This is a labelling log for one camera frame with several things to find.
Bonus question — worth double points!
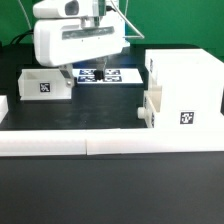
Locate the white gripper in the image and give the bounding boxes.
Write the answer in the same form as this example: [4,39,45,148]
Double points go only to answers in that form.
[34,19,123,88]

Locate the white drawer box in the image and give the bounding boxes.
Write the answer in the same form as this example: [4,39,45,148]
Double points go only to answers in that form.
[18,69,72,100]
[137,86,162,128]

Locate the white front drawer box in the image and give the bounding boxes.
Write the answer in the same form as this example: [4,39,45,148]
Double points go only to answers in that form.
[137,86,162,128]

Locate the white drawer cabinet frame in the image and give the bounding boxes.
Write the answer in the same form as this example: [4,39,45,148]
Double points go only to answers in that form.
[145,49,224,129]

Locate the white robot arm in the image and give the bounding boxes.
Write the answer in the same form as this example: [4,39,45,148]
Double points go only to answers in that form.
[33,0,124,87]

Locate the white marker tag sheet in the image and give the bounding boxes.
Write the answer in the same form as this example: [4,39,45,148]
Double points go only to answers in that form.
[73,68,143,85]

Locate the white fence bar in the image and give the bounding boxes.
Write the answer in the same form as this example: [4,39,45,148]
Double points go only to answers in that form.
[86,128,224,155]
[0,131,87,157]
[0,95,8,123]

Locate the white front fence bar right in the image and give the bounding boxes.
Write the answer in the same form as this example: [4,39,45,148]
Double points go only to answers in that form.
[86,128,224,155]

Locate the white front fence bar left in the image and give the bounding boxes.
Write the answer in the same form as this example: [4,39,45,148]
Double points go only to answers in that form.
[0,131,87,157]

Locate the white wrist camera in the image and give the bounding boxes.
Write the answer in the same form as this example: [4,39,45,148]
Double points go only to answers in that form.
[33,0,104,19]

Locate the white cable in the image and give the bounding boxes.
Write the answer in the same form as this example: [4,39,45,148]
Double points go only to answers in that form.
[113,0,146,41]

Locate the black cables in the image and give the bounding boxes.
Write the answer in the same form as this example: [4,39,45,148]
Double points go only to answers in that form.
[9,29,35,46]

